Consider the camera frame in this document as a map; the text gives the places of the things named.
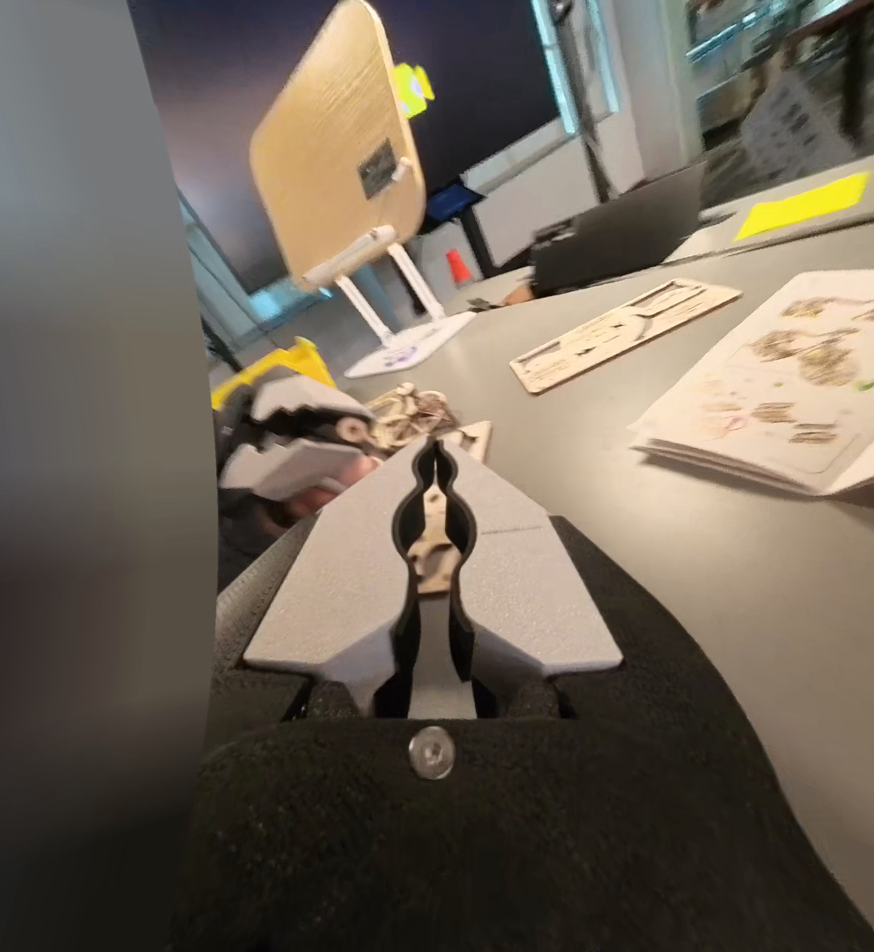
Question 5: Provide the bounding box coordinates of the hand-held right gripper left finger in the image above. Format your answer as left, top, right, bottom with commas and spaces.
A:
242, 437, 439, 718

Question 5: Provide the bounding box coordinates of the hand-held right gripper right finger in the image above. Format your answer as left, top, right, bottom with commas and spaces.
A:
437, 439, 625, 718

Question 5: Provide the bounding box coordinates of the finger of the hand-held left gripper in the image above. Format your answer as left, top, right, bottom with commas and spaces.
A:
220, 435, 387, 502
250, 374, 375, 441

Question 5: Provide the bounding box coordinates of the partly built wooden model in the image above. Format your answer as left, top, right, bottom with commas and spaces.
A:
336, 382, 462, 456

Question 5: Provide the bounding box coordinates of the punched-out wooden parts sheet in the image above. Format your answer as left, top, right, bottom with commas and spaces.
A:
407, 419, 495, 596

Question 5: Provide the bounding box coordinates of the long wooden parts sheet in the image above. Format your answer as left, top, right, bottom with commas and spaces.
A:
510, 278, 744, 395

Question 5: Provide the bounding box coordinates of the person's left hand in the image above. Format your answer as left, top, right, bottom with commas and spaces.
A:
277, 455, 382, 531

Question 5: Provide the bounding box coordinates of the yellow plastic bin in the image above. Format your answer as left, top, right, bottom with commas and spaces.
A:
210, 336, 338, 412

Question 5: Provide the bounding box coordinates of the blue box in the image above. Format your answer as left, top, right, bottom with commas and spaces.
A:
424, 184, 484, 224

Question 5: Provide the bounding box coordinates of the wooden board on white stand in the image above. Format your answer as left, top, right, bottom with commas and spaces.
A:
249, 0, 477, 382

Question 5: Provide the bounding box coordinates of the instruction booklet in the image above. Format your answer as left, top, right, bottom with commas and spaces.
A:
629, 269, 874, 499

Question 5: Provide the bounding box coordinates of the dark laptop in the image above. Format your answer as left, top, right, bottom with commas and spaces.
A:
528, 160, 708, 298

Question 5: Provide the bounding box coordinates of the yellow paper sheet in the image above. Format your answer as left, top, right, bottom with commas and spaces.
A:
733, 171, 874, 243

